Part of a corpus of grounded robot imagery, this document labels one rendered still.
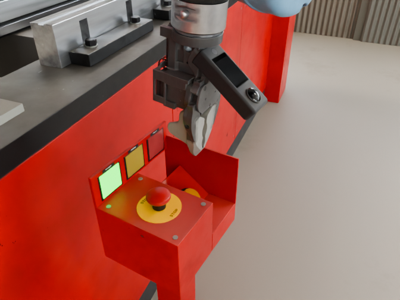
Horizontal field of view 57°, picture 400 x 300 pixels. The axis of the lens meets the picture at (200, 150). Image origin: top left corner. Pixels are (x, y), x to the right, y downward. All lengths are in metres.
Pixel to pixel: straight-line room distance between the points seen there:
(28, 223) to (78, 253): 0.20
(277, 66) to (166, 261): 2.08
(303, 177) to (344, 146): 0.41
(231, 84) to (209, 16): 0.09
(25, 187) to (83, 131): 0.16
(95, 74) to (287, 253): 1.08
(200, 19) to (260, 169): 1.54
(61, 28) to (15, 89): 0.17
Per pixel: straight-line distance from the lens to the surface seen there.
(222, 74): 0.51
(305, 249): 1.62
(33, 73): 0.89
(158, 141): 0.70
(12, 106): 0.46
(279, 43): 2.49
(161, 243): 0.56
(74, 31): 0.92
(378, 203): 1.94
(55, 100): 0.75
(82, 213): 0.85
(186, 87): 0.54
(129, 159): 0.64
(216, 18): 0.50
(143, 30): 1.06
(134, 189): 0.64
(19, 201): 0.69
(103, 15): 1.00
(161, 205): 0.57
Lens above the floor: 1.19
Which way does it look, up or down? 35 degrees down
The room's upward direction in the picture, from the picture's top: straight up
